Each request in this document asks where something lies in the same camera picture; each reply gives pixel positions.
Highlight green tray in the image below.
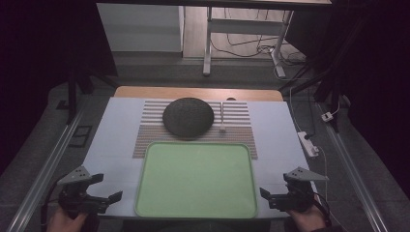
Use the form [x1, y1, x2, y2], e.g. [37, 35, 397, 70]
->
[133, 141, 259, 219]

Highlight white cable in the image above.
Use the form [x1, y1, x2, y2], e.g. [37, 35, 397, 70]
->
[288, 86, 330, 204]

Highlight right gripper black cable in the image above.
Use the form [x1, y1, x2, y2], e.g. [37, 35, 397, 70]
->
[310, 190, 333, 227]

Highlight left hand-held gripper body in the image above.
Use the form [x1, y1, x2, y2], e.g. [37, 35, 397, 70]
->
[57, 165, 110, 217]

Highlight person's right hand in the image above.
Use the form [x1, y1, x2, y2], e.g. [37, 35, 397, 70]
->
[286, 205, 327, 232]

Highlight black floor cables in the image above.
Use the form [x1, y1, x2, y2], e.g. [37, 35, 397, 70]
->
[209, 8, 308, 67]

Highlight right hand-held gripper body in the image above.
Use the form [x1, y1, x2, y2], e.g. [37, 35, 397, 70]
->
[268, 165, 330, 214]

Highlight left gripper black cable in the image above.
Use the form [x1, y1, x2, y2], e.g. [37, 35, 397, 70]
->
[40, 189, 62, 230]

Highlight white power strip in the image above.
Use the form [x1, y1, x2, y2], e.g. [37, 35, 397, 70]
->
[296, 130, 320, 159]

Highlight white desk frame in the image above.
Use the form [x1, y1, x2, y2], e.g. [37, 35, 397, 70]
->
[202, 6, 295, 79]

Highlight black stand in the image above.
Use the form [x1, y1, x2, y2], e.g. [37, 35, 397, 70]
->
[278, 13, 368, 133]

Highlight dark grey round bowl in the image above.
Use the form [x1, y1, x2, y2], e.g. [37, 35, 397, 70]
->
[161, 97, 216, 140]

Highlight person's left hand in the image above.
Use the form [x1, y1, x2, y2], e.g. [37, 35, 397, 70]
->
[46, 206, 89, 232]

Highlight metal floor rail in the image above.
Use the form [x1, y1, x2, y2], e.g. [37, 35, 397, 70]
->
[317, 102, 390, 232]
[6, 96, 90, 232]

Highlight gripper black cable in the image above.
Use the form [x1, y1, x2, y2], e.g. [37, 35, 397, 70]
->
[40, 189, 62, 230]
[310, 190, 333, 227]

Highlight striped placemat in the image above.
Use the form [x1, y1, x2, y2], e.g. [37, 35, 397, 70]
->
[132, 100, 259, 160]

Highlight white cabinet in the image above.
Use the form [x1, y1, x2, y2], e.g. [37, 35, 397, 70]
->
[96, 3, 186, 53]

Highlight white spoon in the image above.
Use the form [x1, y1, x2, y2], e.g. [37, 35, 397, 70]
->
[219, 101, 227, 134]

